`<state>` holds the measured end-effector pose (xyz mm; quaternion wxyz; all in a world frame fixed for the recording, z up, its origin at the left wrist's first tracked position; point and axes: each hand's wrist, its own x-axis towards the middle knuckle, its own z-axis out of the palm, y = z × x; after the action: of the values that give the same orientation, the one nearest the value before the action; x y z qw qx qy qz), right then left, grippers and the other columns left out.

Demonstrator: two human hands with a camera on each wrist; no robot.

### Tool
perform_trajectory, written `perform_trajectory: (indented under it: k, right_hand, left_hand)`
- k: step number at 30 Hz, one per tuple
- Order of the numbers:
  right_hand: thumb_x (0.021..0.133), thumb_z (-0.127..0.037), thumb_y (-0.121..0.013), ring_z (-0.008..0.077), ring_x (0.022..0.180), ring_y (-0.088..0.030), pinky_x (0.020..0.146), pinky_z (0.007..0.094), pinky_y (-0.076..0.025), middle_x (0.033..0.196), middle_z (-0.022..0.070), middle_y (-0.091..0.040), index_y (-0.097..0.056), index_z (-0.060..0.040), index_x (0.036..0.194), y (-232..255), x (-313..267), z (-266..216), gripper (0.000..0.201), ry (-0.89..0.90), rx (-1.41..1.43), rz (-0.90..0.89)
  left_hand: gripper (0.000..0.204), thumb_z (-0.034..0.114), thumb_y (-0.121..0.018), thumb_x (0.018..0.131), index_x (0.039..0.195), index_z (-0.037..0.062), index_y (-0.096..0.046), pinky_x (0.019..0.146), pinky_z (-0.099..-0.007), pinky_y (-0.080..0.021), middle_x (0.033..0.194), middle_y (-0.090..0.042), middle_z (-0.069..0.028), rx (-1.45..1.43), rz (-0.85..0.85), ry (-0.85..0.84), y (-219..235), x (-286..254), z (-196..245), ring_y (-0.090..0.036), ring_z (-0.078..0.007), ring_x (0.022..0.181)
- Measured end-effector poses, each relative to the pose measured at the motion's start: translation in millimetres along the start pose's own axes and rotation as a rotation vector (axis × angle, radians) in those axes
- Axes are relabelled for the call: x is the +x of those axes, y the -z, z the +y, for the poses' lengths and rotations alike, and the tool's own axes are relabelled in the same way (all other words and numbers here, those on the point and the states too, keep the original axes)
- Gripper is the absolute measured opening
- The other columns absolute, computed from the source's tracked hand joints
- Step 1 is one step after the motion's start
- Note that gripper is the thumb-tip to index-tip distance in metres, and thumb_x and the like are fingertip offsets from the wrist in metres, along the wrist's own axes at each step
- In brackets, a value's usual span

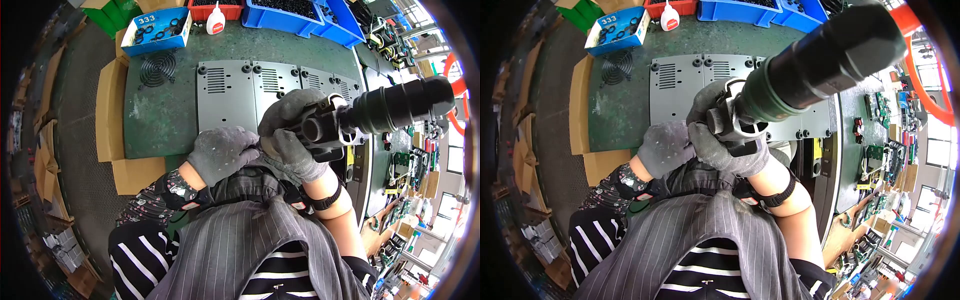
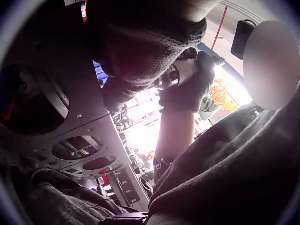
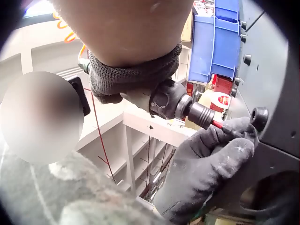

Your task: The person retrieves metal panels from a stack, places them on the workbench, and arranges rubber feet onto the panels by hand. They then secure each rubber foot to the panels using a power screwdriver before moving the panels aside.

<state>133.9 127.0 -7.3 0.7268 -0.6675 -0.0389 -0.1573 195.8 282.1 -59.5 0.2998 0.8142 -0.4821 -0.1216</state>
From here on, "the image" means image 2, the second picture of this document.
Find person's right hand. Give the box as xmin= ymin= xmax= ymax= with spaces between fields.
xmin=157 ymin=50 xmax=226 ymax=113

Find person's left hand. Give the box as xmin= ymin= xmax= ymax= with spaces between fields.
xmin=84 ymin=0 xmax=226 ymax=111

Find person's left fingers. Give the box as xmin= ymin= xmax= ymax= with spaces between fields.
xmin=93 ymin=50 xmax=171 ymax=111

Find person's right fingers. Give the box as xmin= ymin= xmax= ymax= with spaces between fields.
xmin=179 ymin=48 xmax=226 ymax=94

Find silver power screwdriver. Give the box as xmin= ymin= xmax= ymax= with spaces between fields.
xmin=154 ymin=47 xmax=226 ymax=91

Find blue storage bin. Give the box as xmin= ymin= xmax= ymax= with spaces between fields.
xmin=93 ymin=60 xmax=111 ymax=87

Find red pipe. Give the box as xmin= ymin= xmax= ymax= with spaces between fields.
xmin=211 ymin=6 xmax=228 ymax=50

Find grey electric fan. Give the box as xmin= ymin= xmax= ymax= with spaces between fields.
xmin=199 ymin=91 xmax=221 ymax=120

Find grey metal chassis with holes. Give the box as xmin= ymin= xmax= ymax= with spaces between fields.
xmin=0 ymin=14 xmax=151 ymax=208

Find person's body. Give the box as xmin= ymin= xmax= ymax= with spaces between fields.
xmin=14 ymin=101 xmax=300 ymax=225

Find orange coiled air hose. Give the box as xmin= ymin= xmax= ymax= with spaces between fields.
xmin=209 ymin=79 xmax=237 ymax=111

